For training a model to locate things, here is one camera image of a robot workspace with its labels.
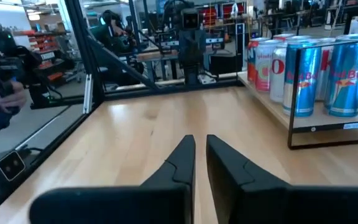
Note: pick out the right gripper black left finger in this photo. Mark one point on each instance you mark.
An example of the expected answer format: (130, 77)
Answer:
(135, 205)

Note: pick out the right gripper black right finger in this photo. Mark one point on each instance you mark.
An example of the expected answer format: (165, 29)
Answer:
(259, 202)

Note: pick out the pink white Spindrift can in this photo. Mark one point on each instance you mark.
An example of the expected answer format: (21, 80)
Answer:
(263, 71)

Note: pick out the red soda can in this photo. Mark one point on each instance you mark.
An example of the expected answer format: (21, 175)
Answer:
(283, 36)
(298, 37)

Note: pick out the blue silver Red Bull can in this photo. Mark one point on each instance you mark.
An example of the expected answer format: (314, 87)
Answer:
(348, 87)
(306, 87)

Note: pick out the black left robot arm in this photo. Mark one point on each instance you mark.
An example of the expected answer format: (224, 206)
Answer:
(190, 74)

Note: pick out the white shelf label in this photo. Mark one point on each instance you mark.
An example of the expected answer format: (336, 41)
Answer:
(355, 125)

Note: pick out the red bin shelving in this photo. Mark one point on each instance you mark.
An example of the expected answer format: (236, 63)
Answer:
(210, 15)

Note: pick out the black cabinet box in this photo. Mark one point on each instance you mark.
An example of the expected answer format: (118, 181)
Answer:
(224, 63)

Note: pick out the white standing panel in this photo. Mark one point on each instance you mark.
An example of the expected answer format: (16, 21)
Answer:
(239, 46)

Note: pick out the person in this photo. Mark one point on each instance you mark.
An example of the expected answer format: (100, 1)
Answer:
(104, 37)

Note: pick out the red parts bin rack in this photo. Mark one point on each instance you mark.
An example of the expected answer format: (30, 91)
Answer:
(54, 76)

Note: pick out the person's hand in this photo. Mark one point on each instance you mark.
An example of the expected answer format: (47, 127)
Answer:
(11, 98)

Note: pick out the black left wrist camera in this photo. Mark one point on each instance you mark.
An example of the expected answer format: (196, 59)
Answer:
(190, 19)

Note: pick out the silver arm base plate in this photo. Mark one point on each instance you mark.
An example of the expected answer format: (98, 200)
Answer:
(207, 80)

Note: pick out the wooden shelf with black frame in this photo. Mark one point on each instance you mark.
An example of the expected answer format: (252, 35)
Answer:
(322, 127)

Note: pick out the black aluminium table frame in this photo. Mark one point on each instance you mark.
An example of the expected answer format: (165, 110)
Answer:
(87, 62)

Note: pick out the black depth camera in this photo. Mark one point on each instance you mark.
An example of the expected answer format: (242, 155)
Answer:
(9, 166)

